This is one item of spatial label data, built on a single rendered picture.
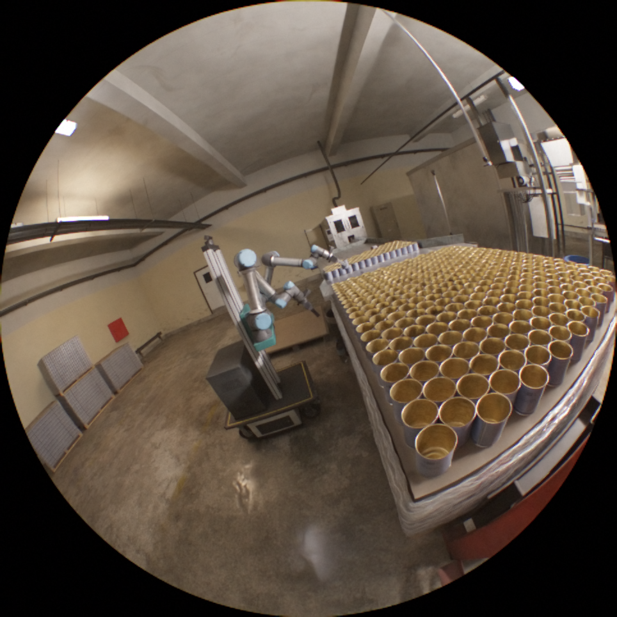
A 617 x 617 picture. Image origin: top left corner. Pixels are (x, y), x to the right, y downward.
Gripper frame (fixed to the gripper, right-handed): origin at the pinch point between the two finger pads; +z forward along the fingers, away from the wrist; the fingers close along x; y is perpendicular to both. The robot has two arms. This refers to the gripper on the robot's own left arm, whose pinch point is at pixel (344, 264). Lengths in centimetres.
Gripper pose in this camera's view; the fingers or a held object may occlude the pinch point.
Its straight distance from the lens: 186.5
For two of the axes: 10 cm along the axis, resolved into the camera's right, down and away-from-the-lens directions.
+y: -4.3, 8.6, 2.8
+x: 0.1, 3.2, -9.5
